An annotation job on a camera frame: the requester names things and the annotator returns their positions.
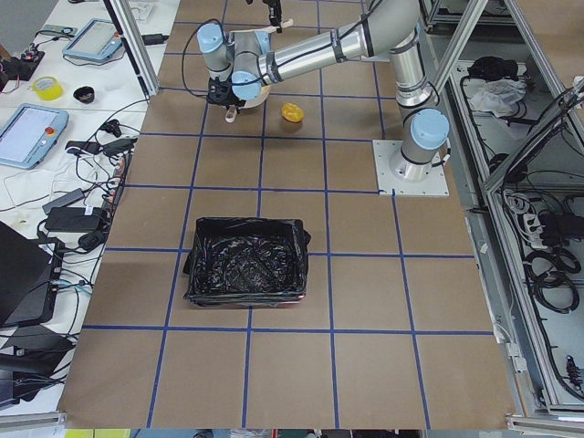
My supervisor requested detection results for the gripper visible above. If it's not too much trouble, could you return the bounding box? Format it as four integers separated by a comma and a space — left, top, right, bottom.
206, 78, 245, 109
263, 0, 282, 28

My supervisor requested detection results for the beige dustpan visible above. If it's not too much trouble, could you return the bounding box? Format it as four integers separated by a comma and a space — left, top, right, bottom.
224, 84, 270, 123

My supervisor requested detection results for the orange bread roll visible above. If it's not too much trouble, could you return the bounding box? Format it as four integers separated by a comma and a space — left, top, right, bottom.
281, 102, 305, 123

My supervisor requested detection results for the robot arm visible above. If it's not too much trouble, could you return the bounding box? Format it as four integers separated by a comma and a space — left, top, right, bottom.
193, 1, 439, 130

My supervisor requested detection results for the black lined trash bin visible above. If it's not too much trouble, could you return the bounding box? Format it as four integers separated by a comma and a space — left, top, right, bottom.
183, 217, 311, 307

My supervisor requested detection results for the black power adapter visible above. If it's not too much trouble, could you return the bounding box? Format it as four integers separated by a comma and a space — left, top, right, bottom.
141, 33, 168, 46

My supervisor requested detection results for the far teach pendant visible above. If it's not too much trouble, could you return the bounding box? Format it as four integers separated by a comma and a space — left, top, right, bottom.
62, 18, 122, 65

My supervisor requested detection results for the teach pendant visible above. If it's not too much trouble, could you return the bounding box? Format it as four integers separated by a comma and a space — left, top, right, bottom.
1, 103, 69, 170
62, 18, 122, 65

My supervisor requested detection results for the yellow tape roll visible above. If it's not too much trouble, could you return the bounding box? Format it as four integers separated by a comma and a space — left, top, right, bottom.
32, 76, 64, 101

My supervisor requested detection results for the near teach pendant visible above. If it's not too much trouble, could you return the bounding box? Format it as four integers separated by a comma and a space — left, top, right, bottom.
1, 103, 69, 170

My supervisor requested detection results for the aluminium frame post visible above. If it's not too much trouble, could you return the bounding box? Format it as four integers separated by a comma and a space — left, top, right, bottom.
103, 0, 160, 99

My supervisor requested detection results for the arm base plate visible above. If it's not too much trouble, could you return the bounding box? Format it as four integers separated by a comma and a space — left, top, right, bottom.
372, 140, 450, 198

